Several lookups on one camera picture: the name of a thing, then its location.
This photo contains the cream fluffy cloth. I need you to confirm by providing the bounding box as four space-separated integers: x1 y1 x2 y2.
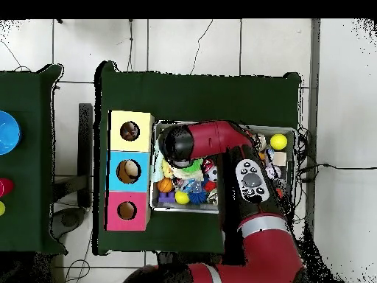
171 166 205 181

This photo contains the wooden box with three holes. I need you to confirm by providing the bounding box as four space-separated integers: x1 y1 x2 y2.
105 110 155 231

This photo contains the large colourful patterned cloth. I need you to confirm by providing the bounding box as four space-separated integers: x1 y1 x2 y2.
119 121 141 142

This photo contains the green spiky rubber ball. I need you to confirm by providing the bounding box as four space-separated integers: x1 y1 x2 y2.
176 158 205 175

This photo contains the orange mini basketball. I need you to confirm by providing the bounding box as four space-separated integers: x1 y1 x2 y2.
156 177 175 193

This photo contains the yellow ball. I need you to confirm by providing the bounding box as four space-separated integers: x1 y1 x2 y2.
269 133 289 150
175 190 191 205

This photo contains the dark green tablecloth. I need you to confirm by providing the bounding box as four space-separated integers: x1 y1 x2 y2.
94 60 302 256
0 63 67 255

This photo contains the blue bowl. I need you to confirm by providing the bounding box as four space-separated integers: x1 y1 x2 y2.
0 110 22 156

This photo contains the red cup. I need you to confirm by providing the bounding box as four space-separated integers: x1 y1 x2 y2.
0 177 15 198

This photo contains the wire mesh bin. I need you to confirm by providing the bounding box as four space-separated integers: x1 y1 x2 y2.
149 119 298 217

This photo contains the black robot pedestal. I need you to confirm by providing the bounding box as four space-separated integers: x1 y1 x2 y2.
157 251 225 266

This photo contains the black cable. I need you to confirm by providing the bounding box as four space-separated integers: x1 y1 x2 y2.
297 162 377 182

